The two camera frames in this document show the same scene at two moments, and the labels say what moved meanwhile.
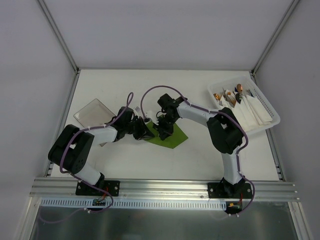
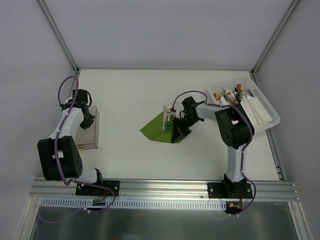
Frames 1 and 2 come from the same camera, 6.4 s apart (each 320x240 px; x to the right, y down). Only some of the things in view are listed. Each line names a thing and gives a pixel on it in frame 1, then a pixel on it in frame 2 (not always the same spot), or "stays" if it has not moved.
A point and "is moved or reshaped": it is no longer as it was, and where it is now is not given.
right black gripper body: [164, 127] → [180, 127]
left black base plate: [112, 187] stays
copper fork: [232, 99] stays
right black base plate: [221, 190] stays
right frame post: [292, 5] stays
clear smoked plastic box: [95, 114] is moved or reshaped
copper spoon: [239, 88] stays
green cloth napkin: [176, 138] is moved or reshaped
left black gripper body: [139, 128] → [87, 120]
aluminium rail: [63, 188] stays
